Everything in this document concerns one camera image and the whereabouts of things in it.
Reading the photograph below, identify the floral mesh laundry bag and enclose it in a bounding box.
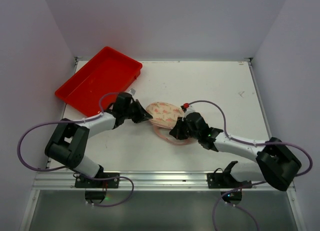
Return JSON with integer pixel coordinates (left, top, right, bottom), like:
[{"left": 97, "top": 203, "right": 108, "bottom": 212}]
[{"left": 145, "top": 101, "right": 194, "bottom": 146}]

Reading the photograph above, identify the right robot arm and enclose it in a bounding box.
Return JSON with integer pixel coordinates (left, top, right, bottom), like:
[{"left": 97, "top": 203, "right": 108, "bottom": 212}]
[{"left": 169, "top": 112, "right": 302, "bottom": 191}]

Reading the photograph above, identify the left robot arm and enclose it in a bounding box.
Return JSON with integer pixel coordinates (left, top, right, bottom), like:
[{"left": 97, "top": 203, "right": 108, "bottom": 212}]
[{"left": 44, "top": 92, "right": 153, "bottom": 181}]

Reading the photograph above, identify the red plastic tray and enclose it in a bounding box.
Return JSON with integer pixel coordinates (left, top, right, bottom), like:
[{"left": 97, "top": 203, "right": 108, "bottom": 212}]
[{"left": 55, "top": 46, "right": 143, "bottom": 117}]

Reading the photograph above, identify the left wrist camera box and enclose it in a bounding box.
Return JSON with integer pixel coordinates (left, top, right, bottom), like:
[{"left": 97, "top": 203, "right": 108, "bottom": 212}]
[{"left": 128, "top": 88, "right": 136, "bottom": 96}]

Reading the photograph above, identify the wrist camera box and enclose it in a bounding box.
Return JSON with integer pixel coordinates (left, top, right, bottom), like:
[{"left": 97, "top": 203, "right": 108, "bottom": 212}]
[
  {"left": 180, "top": 103, "right": 196, "bottom": 117},
  {"left": 128, "top": 88, "right": 136, "bottom": 96}
]

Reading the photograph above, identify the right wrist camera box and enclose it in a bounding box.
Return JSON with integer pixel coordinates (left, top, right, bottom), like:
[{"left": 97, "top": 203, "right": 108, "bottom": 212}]
[{"left": 180, "top": 103, "right": 196, "bottom": 117}]

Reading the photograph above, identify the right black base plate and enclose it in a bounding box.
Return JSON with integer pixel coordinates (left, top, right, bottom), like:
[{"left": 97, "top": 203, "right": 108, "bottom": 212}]
[{"left": 206, "top": 172, "right": 253, "bottom": 189}]

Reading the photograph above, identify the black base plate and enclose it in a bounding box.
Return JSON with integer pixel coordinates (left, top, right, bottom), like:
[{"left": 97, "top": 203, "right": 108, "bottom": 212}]
[
  {"left": 206, "top": 172, "right": 253, "bottom": 189},
  {"left": 73, "top": 171, "right": 120, "bottom": 189}
]

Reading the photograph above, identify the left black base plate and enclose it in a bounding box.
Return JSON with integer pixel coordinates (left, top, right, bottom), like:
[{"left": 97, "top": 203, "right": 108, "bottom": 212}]
[{"left": 73, "top": 171, "right": 120, "bottom": 189}]

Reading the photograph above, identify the aluminium front rail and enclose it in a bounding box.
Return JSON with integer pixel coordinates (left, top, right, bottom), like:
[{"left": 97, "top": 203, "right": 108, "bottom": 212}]
[{"left": 31, "top": 169, "right": 296, "bottom": 192}]

